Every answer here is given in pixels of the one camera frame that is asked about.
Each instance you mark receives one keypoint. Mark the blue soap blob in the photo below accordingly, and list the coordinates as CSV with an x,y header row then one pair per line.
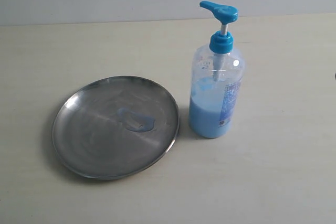
x,y
134,121

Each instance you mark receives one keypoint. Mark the blue soap pump bottle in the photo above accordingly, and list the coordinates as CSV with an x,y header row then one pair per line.
x,y
217,71

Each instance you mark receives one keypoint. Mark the round stainless steel plate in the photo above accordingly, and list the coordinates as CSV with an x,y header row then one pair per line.
x,y
91,142

